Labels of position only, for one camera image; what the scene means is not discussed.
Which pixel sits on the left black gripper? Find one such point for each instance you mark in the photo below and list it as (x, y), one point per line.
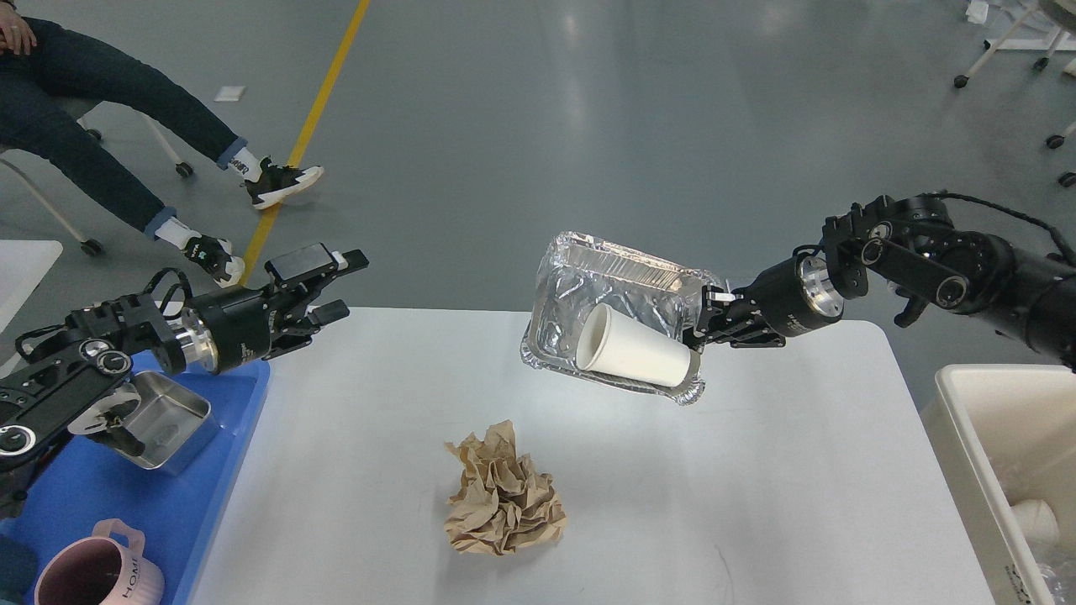
(228, 328)

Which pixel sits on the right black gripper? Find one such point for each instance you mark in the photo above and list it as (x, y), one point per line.
(794, 297)

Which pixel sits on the white paper cup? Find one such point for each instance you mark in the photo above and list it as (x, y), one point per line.
(615, 344)

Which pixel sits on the aluminium foil tray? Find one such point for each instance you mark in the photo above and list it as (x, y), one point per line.
(580, 271)

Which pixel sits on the small stainless steel tray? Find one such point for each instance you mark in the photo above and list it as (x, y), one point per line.
(164, 426)

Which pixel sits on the pink mug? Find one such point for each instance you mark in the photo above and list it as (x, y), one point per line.
(107, 567)

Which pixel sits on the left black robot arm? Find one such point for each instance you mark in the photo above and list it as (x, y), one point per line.
(77, 381)

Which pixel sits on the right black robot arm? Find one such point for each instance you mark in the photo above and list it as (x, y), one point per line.
(913, 244)

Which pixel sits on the clear floor plate left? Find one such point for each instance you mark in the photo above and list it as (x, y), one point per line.
(738, 283)

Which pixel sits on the blue plastic tray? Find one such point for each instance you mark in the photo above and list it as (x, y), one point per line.
(179, 513)

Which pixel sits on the crumpled brown paper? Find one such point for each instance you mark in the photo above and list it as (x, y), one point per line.
(504, 504)

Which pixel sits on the white side table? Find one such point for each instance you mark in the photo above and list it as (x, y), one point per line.
(24, 263)

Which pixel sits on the white bin right side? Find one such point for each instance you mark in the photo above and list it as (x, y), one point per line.
(1003, 433)

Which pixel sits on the white wheeled chair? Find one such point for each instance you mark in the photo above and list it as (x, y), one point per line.
(47, 128)

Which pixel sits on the white cup in bin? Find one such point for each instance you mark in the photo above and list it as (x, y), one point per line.
(1037, 521)

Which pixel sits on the white rolling cart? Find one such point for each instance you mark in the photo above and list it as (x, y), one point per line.
(1059, 33)

